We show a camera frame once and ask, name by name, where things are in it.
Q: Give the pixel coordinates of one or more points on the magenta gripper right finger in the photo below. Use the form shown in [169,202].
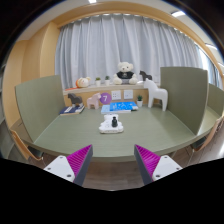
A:
[153,167]

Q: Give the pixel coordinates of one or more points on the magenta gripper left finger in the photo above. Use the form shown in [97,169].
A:
[73,167]

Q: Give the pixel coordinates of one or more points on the black charger plug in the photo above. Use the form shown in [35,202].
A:
[114,122]

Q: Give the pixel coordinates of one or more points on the left wooden chair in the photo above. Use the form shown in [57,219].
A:
[27,152]

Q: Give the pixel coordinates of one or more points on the wooden chair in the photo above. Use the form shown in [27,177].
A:
[200,144]
[27,152]

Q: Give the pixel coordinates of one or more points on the right wooden chair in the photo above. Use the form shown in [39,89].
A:
[200,144]

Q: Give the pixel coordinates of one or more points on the dark book stack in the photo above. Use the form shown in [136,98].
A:
[71,110]

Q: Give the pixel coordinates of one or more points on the small potted plant white pot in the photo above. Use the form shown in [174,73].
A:
[139,101]

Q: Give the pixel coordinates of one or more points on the dark grey horse figurine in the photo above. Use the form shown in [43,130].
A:
[76,100]

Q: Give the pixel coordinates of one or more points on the blue book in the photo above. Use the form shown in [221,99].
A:
[119,107]

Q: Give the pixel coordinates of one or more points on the pink horse figurine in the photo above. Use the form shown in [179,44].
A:
[94,101]

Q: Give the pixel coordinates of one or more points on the left green desk divider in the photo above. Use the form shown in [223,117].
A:
[39,102]

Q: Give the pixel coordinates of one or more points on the green desk divider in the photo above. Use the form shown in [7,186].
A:
[39,102]
[187,94]

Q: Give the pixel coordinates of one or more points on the large white horse figurine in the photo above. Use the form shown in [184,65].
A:
[156,93]

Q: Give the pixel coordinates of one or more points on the wooden window shelf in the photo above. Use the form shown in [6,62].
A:
[86,93]

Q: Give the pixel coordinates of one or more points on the purple round number sign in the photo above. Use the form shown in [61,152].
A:
[105,98]

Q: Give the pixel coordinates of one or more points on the orange cat plush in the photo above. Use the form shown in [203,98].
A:
[83,82]

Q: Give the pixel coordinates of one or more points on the right green desk divider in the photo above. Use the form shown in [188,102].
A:
[187,94]

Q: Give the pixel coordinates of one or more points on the small black horse figurine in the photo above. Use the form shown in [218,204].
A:
[145,76]

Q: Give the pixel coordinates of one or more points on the small potted plant left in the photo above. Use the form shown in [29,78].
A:
[98,81]

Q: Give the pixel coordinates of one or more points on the white teddy bear black shirt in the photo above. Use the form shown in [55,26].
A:
[125,74]

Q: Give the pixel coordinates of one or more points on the small potted plant middle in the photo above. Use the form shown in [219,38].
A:
[107,80]

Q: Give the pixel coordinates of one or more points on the grey window curtain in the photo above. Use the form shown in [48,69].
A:
[94,46]

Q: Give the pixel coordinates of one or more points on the right wall socket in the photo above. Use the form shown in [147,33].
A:
[128,94]

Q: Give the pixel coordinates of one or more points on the wall socket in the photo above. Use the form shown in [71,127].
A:
[116,95]
[128,94]

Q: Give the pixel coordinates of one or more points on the left wall socket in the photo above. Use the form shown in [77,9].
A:
[116,95]

